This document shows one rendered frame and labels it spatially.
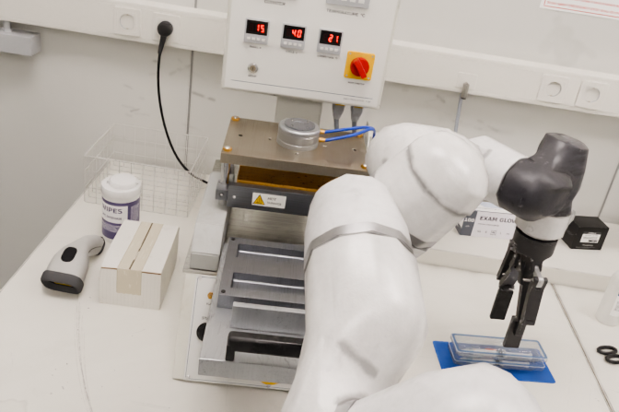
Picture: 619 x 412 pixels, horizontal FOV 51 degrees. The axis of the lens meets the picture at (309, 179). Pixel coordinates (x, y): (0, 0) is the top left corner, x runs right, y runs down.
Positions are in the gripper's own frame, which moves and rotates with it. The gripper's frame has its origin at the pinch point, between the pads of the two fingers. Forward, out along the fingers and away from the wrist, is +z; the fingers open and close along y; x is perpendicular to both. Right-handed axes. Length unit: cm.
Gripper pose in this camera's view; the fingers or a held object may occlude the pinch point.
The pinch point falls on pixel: (507, 321)
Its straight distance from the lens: 133.2
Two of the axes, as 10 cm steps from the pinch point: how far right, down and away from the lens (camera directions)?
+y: 0.5, 4.5, -8.9
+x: 9.9, 1.0, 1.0
